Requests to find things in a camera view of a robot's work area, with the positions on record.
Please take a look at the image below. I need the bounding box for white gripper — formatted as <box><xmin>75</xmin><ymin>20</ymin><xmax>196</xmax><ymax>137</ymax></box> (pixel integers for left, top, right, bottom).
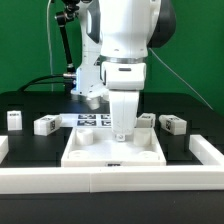
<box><xmin>101</xmin><ymin>62</ymin><xmax>146</xmax><ymax>141</ymax></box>

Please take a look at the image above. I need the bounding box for white square tabletop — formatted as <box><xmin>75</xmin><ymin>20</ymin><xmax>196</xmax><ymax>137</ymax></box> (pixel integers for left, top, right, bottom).
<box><xmin>61</xmin><ymin>128</ymin><xmax>166</xmax><ymax>167</ymax></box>

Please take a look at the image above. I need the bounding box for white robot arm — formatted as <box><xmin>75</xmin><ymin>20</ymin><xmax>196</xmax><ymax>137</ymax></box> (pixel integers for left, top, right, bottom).
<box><xmin>71</xmin><ymin>0</ymin><xmax>176</xmax><ymax>141</ymax></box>

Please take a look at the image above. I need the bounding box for white fiducial marker sheet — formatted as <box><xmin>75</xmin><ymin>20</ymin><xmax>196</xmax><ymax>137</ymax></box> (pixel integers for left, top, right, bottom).
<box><xmin>61</xmin><ymin>114</ymin><xmax>111</xmax><ymax>128</ymax></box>

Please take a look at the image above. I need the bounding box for grey cable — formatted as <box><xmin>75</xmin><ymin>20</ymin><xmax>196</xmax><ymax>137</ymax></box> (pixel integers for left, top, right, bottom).
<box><xmin>148</xmin><ymin>47</ymin><xmax>214</xmax><ymax>111</ymax></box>

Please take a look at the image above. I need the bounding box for black cable bundle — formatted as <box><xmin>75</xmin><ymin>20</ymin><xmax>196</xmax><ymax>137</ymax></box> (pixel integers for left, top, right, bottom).
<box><xmin>17</xmin><ymin>73</ymin><xmax>75</xmax><ymax>93</ymax></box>

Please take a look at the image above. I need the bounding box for white U-shaped fence wall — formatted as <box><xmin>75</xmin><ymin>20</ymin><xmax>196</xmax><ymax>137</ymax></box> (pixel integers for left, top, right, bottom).
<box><xmin>0</xmin><ymin>135</ymin><xmax>224</xmax><ymax>194</ymax></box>

